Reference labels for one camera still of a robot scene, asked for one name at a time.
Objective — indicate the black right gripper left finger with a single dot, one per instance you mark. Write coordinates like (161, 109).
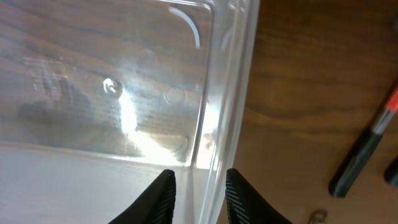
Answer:
(155, 205)

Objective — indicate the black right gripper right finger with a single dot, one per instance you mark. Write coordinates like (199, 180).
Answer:
(245, 205)

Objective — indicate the small claw hammer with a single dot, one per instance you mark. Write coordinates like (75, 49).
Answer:
(363, 148)

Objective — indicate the clear plastic storage container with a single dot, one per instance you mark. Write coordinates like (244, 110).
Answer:
(98, 97)

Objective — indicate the silver ratchet wrench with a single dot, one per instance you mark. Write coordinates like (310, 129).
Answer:
(318, 217)

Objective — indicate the red handled pliers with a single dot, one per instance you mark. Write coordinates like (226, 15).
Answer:
(390, 175)

